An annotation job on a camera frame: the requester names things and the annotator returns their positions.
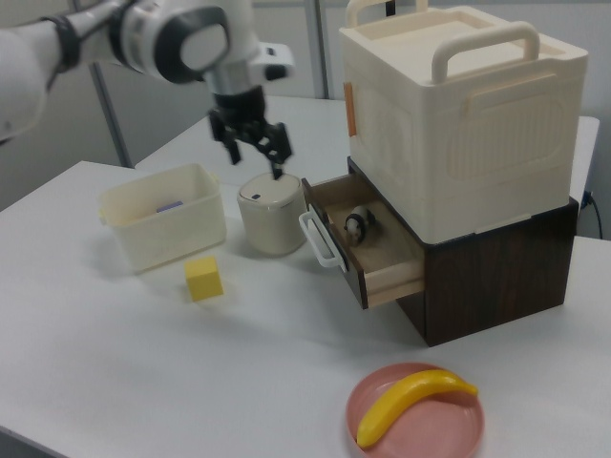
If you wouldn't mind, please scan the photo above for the yellow foam block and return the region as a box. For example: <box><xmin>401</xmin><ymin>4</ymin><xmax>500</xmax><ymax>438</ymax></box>
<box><xmin>183</xmin><ymin>255</ymin><xmax>224</xmax><ymax>302</ymax></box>

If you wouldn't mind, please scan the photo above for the cream plastic storage box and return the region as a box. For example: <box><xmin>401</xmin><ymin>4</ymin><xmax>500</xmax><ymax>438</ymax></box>
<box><xmin>338</xmin><ymin>0</ymin><xmax>589</xmax><ymax>247</ymax></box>

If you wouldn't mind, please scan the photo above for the black cable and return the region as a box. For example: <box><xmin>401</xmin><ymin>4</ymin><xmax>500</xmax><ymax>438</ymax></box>
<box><xmin>580</xmin><ymin>189</ymin><xmax>603</xmax><ymax>239</ymax></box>

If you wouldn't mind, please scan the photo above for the panda toy figure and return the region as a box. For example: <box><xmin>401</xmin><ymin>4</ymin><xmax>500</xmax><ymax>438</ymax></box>
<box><xmin>344</xmin><ymin>205</ymin><xmax>377</xmax><ymax>246</ymax></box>

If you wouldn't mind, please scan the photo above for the cream mini trash can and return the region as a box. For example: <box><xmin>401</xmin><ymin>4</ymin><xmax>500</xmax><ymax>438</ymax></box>
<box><xmin>237</xmin><ymin>172</ymin><xmax>308</xmax><ymax>258</ymax></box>

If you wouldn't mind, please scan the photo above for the wooden drawer with white handle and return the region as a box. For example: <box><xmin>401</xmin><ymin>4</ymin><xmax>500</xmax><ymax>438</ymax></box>
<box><xmin>299</xmin><ymin>174</ymin><xmax>426</xmax><ymax>310</ymax></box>

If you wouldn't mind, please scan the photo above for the dark wood drawer cabinet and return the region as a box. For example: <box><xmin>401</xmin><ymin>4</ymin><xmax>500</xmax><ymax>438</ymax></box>
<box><xmin>346</xmin><ymin>156</ymin><xmax>580</xmax><ymax>348</ymax></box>

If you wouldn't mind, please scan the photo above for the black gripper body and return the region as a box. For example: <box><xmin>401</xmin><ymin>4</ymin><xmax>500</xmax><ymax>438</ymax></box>
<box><xmin>208</xmin><ymin>85</ymin><xmax>293</xmax><ymax>165</ymax></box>

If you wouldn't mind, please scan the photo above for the pink plate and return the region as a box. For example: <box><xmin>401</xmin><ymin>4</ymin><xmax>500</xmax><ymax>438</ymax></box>
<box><xmin>346</xmin><ymin>362</ymin><xmax>486</xmax><ymax>458</ymax></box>

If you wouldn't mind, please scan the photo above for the cream plastic bin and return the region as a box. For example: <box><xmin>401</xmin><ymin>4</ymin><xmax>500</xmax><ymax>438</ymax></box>
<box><xmin>96</xmin><ymin>162</ymin><xmax>227</xmax><ymax>275</ymax></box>

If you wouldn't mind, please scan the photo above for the yellow toy banana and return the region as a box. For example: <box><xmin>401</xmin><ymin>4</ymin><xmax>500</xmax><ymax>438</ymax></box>
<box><xmin>355</xmin><ymin>368</ymin><xmax>479</xmax><ymax>449</ymax></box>

